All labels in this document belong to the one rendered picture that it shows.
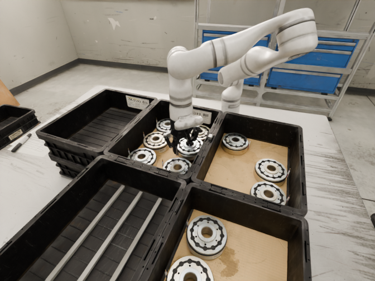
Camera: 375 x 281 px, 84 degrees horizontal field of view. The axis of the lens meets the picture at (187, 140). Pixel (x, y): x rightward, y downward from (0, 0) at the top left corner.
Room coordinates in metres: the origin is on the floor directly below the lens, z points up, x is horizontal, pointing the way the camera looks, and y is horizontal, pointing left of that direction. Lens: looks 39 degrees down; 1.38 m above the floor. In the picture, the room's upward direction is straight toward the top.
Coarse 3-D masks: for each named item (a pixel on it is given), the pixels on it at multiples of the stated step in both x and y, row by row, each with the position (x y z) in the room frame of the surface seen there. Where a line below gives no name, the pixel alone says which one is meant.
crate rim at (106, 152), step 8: (136, 120) 0.67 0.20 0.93; (128, 128) 0.62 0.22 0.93; (120, 136) 0.57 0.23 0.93; (112, 144) 0.53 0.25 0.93; (104, 152) 0.49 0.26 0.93; (200, 152) 0.49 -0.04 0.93; (128, 160) 0.45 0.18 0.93; (152, 168) 0.42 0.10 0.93; (160, 168) 0.42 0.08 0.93; (192, 168) 0.42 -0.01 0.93; (176, 176) 0.39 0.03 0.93; (184, 176) 0.39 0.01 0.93
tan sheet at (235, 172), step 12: (252, 144) 0.64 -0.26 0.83; (264, 144) 0.64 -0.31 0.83; (216, 156) 0.58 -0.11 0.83; (228, 156) 0.58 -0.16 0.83; (240, 156) 0.58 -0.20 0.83; (252, 156) 0.58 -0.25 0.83; (264, 156) 0.58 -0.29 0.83; (276, 156) 0.58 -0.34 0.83; (216, 168) 0.51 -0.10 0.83; (228, 168) 0.51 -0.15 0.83; (240, 168) 0.51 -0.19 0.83; (252, 168) 0.51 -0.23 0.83; (204, 180) 0.46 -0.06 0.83; (216, 180) 0.46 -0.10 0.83; (228, 180) 0.46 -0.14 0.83; (240, 180) 0.46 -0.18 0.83; (252, 180) 0.46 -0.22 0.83
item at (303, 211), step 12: (264, 120) 0.67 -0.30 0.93; (216, 132) 0.59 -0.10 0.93; (300, 132) 0.59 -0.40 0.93; (300, 144) 0.53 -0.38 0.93; (204, 156) 0.47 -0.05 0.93; (300, 156) 0.47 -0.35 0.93; (300, 168) 0.42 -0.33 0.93; (192, 180) 0.37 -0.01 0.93; (300, 180) 0.37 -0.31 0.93; (228, 192) 0.33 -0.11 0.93; (240, 192) 0.33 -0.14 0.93; (300, 192) 0.33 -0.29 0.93; (276, 204) 0.30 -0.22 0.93; (300, 204) 0.30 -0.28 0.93
